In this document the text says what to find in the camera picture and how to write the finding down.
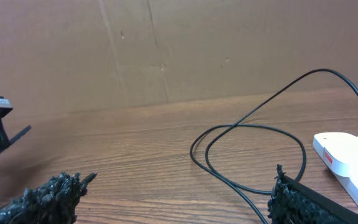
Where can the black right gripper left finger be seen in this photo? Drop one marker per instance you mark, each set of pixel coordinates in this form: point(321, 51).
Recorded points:
point(52, 203)

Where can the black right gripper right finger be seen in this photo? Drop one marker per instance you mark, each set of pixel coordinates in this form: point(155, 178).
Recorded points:
point(293, 203)

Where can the white charger plug adapter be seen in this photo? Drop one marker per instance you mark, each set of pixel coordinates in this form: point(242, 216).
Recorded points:
point(339, 151)

